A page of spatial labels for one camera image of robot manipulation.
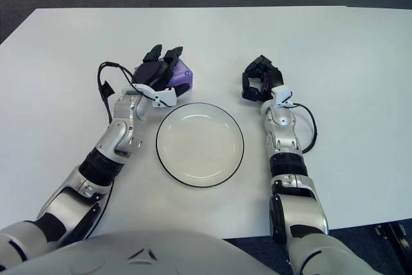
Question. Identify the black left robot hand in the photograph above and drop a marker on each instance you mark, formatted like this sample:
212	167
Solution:
151	72

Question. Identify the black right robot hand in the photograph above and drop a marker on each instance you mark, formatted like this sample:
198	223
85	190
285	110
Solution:
272	80

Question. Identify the purple tissue paper pack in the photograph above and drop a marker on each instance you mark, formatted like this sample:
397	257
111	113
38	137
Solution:
181	73

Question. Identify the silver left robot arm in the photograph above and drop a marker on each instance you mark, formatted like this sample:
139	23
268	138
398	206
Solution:
122	127

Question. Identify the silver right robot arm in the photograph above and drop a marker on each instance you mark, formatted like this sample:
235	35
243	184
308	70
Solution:
284	133

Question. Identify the white plate black rim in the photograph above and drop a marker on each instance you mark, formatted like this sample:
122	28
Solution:
199	146

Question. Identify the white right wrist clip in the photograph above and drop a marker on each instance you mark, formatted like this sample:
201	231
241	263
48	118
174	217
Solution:
283	94

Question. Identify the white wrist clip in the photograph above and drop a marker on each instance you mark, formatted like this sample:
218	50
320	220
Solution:
283	94
164	98

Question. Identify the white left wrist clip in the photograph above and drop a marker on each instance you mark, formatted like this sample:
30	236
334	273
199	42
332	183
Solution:
164	98

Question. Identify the grey robot torso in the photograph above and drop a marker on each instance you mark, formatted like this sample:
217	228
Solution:
145	252

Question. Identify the black metal frame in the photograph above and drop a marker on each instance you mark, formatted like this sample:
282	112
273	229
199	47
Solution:
396	233

